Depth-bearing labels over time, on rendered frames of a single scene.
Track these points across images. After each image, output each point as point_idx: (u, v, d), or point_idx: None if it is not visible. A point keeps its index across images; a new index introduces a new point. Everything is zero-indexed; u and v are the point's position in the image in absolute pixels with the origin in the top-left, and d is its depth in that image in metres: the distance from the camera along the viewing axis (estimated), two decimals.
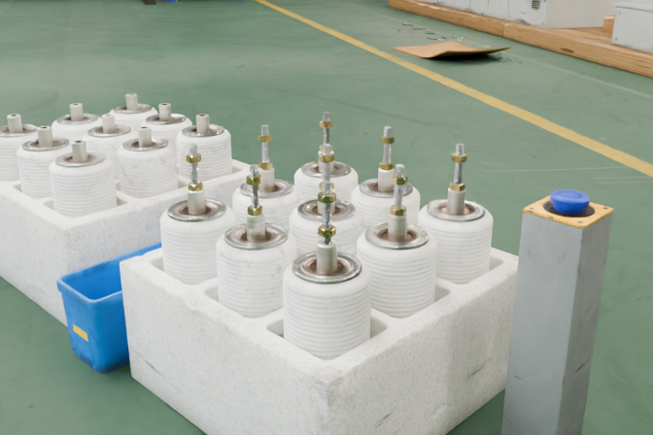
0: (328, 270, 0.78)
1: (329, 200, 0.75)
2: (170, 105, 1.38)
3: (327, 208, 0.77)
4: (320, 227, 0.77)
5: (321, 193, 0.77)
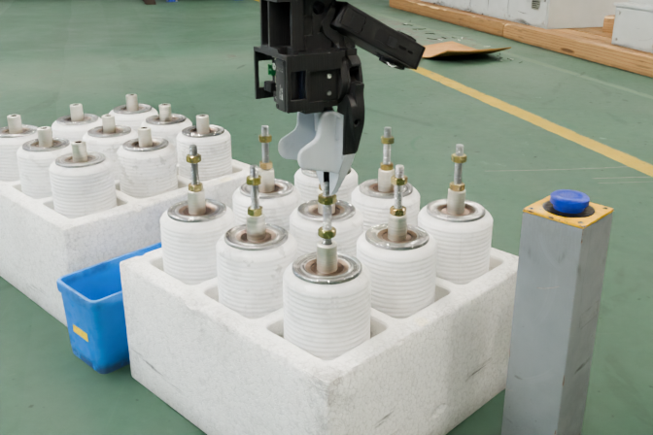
0: (328, 270, 0.78)
1: (332, 196, 0.77)
2: (170, 105, 1.38)
3: (323, 212, 0.77)
4: (330, 230, 0.77)
5: (325, 200, 0.75)
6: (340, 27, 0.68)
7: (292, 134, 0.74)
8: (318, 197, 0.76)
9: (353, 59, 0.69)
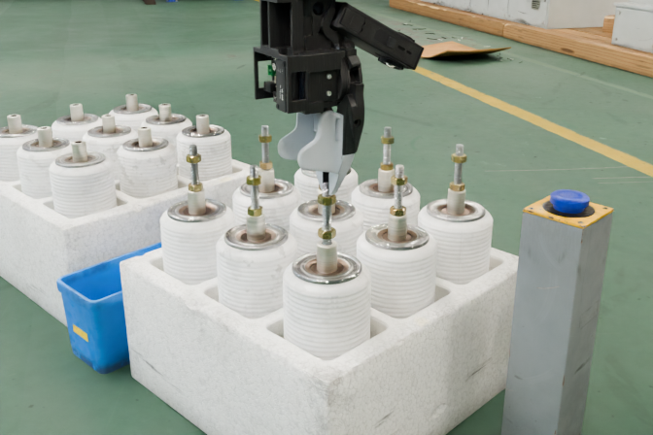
0: (328, 270, 0.78)
1: (319, 198, 0.77)
2: (170, 105, 1.38)
3: (329, 213, 0.77)
4: (330, 226, 0.78)
5: (335, 197, 0.76)
6: (340, 28, 0.68)
7: (292, 134, 0.74)
8: (331, 200, 0.76)
9: (353, 59, 0.69)
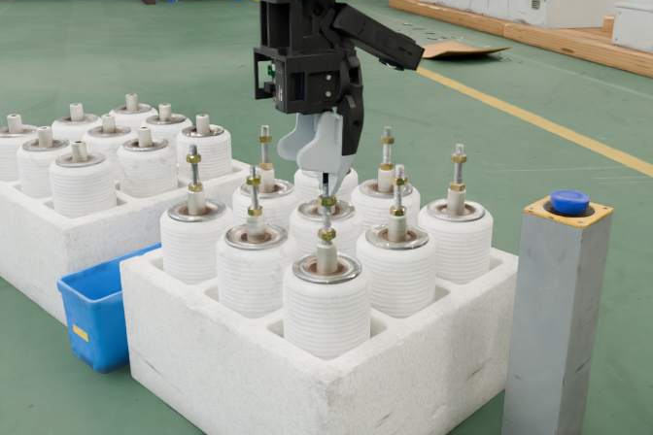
0: (328, 270, 0.78)
1: (327, 203, 0.76)
2: (170, 105, 1.38)
3: (328, 211, 0.77)
4: (320, 229, 0.78)
5: (322, 196, 0.77)
6: (339, 28, 0.68)
7: (292, 135, 0.74)
8: (331, 195, 0.77)
9: (352, 60, 0.69)
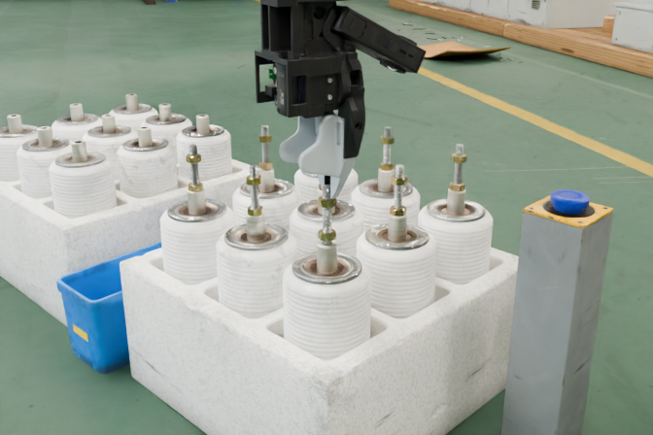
0: (328, 270, 0.78)
1: (334, 200, 0.77)
2: (170, 105, 1.38)
3: (322, 214, 0.77)
4: (328, 233, 0.77)
5: (322, 202, 0.76)
6: (341, 31, 0.68)
7: (293, 138, 0.74)
8: (318, 199, 0.76)
9: (354, 63, 0.69)
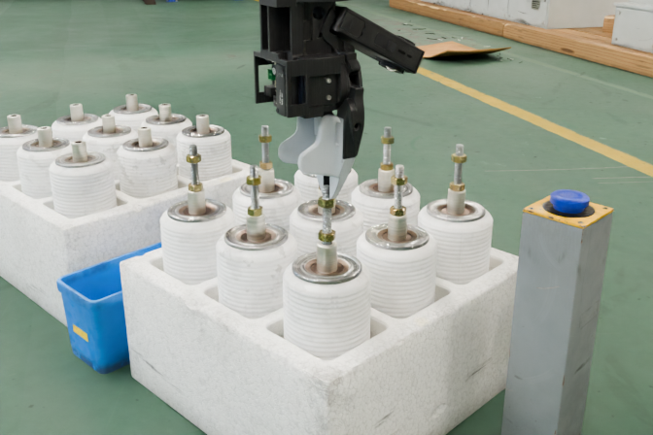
0: (328, 270, 0.78)
1: (323, 204, 0.76)
2: (170, 105, 1.38)
3: (330, 214, 0.77)
4: (322, 229, 0.78)
5: None
6: (340, 32, 0.68)
7: (292, 138, 0.74)
8: (335, 199, 0.77)
9: (353, 64, 0.69)
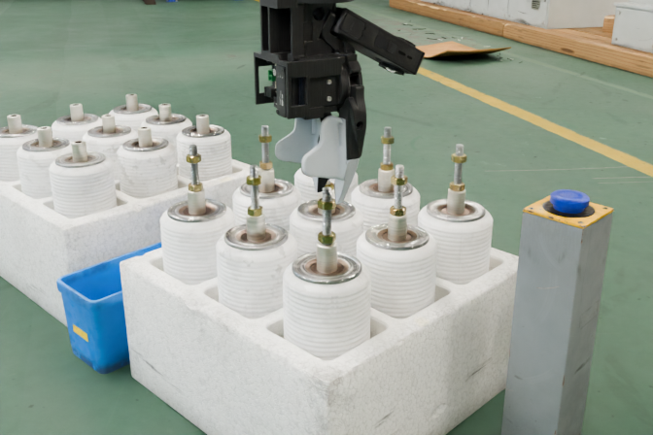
0: (328, 270, 0.78)
1: (324, 201, 0.77)
2: (170, 105, 1.38)
3: (326, 217, 0.77)
4: (333, 233, 0.78)
5: (332, 204, 0.76)
6: (340, 33, 0.68)
7: (290, 137, 0.75)
8: (324, 205, 0.76)
9: (353, 65, 0.69)
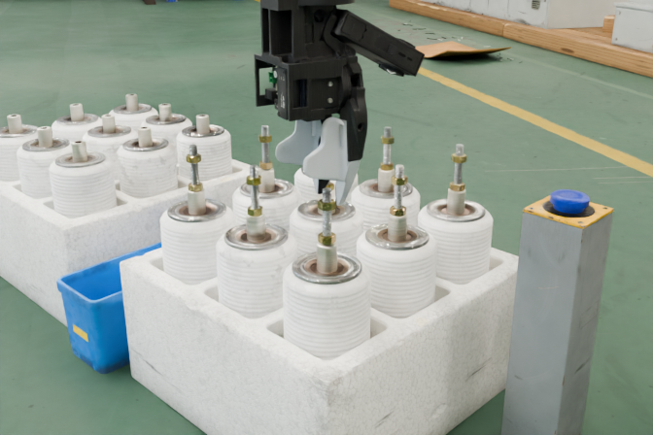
0: (328, 270, 0.78)
1: (321, 207, 0.76)
2: (170, 105, 1.38)
3: (331, 217, 0.77)
4: None
5: None
6: (341, 35, 0.68)
7: (291, 139, 0.75)
8: (335, 203, 0.77)
9: (354, 67, 0.69)
